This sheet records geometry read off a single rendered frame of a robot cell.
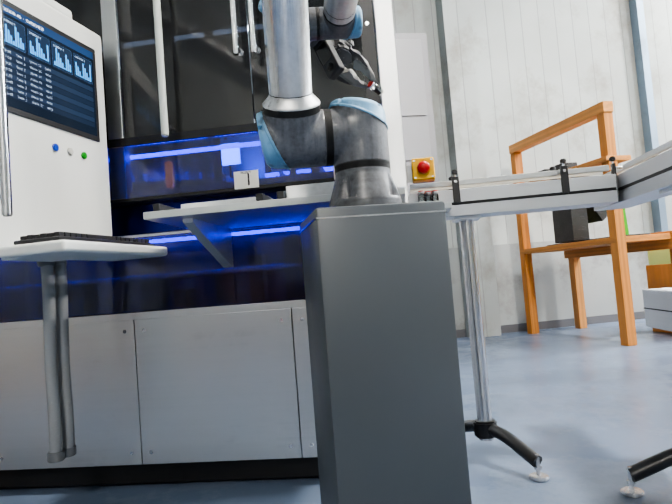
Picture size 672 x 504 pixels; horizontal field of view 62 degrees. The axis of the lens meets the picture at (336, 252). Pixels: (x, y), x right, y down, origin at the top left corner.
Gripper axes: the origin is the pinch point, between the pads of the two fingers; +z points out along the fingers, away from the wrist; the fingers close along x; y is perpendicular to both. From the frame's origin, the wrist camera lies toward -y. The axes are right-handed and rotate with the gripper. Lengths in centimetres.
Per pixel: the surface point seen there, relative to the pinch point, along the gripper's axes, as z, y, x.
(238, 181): -5, 5, 58
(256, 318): 18, -32, 75
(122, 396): -3, -50, 122
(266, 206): -10.1, -32.0, 30.1
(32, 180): -58, -20, 74
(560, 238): 335, 197, 87
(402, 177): 32.8, 0.4, 18.2
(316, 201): -1.5, -32.3, 20.0
